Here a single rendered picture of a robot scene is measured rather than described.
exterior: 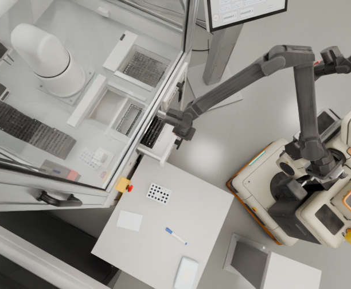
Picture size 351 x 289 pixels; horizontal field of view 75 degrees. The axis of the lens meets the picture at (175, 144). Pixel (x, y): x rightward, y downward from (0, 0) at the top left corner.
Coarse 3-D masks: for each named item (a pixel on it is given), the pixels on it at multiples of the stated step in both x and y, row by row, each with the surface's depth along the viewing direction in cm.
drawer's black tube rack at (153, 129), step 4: (156, 120) 127; (160, 120) 127; (152, 124) 126; (156, 124) 126; (164, 124) 129; (148, 128) 126; (152, 128) 129; (156, 128) 129; (148, 132) 125; (152, 132) 125; (160, 132) 128; (144, 136) 127; (148, 136) 128; (152, 136) 124; (156, 136) 127; (144, 140) 124; (148, 140) 124; (152, 140) 127; (156, 140) 127; (144, 144) 126; (148, 144) 127; (152, 148) 126
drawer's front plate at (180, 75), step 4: (184, 64) 133; (184, 68) 133; (180, 72) 132; (184, 72) 137; (180, 76) 132; (184, 76) 143; (176, 80) 131; (180, 80) 137; (172, 84) 130; (176, 84) 132; (172, 88) 129; (168, 92) 128; (172, 92) 131; (168, 96) 128; (172, 96) 136; (164, 100) 127; (168, 100) 131; (164, 104) 130; (164, 108) 136
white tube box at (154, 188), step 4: (152, 184) 128; (156, 184) 128; (152, 188) 131; (156, 188) 127; (160, 188) 131; (164, 188) 128; (148, 192) 127; (152, 192) 127; (156, 192) 127; (160, 192) 128; (164, 192) 127; (148, 196) 126; (152, 196) 130; (156, 196) 126; (164, 196) 126; (168, 196) 126; (156, 200) 126; (160, 200) 126; (164, 200) 126; (168, 200) 126
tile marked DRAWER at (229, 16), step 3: (231, 12) 133; (234, 12) 133; (225, 15) 133; (228, 15) 133; (231, 15) 134; (234, 15) 134; (225, 18) 134; (228, 18) 134; (231, 18) 135; (234, 18) 135; (225, 21) 135; (228, 21) 135
